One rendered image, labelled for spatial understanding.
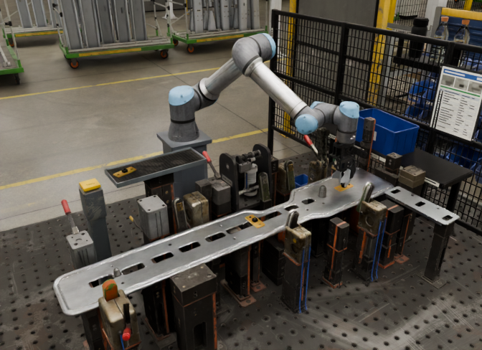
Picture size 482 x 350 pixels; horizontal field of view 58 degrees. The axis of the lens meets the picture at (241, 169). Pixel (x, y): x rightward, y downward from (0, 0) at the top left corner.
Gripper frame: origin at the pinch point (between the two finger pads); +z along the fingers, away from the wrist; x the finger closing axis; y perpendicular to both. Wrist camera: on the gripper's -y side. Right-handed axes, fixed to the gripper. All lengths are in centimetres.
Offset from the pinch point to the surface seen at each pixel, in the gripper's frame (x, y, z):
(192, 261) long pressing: 8, 77, 2
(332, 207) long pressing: 9.1, 15.6, 2.1
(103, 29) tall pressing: -706, -120, 48
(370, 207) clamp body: 21.2, 8.1, -1.6
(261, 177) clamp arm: -13.4, 33.9, -6.9
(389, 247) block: 22.9, -5.7, 22.2
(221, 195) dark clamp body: -15, 51, -3
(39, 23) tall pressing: -959, -59, 65
